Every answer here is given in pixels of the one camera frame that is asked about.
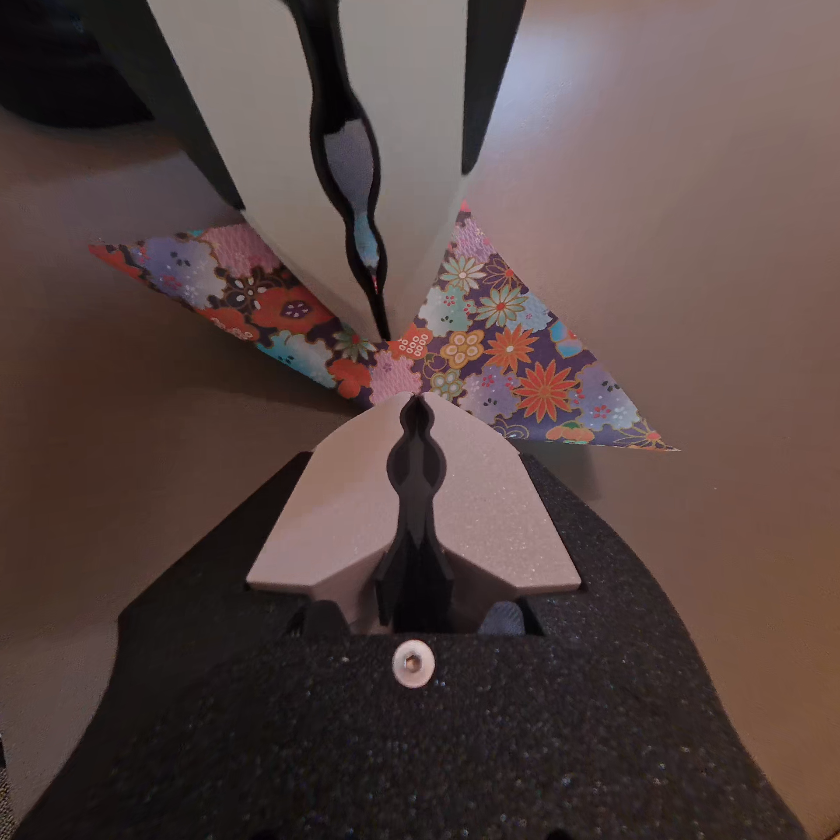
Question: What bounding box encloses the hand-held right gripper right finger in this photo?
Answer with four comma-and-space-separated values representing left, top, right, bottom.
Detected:
418, 392, 582, 595

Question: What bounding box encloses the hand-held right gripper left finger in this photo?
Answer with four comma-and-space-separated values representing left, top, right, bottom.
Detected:
246, 392, 420, 597

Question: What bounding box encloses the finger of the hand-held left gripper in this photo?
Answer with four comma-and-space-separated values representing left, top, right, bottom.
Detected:
146, 0, 391, 340
335, 0, 469, 340

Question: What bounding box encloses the dark flower origami paper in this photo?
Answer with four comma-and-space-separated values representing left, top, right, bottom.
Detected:
88, 204, 681, 452

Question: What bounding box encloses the black textured armrest pad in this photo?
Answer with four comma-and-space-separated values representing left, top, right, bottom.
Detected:
0, 0, 154, 130

